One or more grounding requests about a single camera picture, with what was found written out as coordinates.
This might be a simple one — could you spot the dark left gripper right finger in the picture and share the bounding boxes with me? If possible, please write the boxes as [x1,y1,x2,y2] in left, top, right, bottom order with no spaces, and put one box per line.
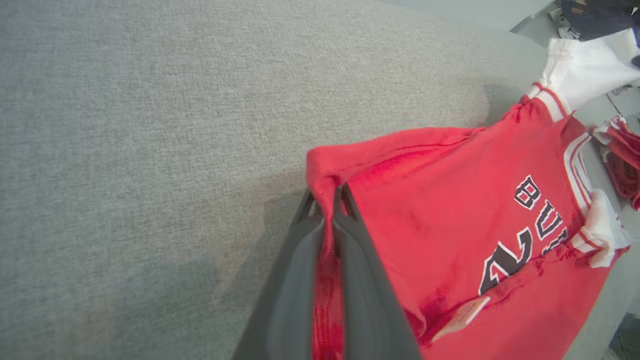
[333,184,423,360]

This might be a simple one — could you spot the red jersey with white sleeves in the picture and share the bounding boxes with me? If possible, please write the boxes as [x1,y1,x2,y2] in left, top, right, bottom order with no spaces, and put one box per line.
[306,27,640,360]

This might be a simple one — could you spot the red shorts with white trim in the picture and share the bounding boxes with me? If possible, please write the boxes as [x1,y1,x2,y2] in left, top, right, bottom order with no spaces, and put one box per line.
[592,115,640,211]

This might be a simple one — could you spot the dark blue clothing pile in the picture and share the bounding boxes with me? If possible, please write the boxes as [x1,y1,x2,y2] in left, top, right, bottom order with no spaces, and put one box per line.
[547,0,640,42]

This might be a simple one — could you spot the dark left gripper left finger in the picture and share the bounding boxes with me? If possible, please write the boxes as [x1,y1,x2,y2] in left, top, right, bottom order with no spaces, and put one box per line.
[232,192,326,360]

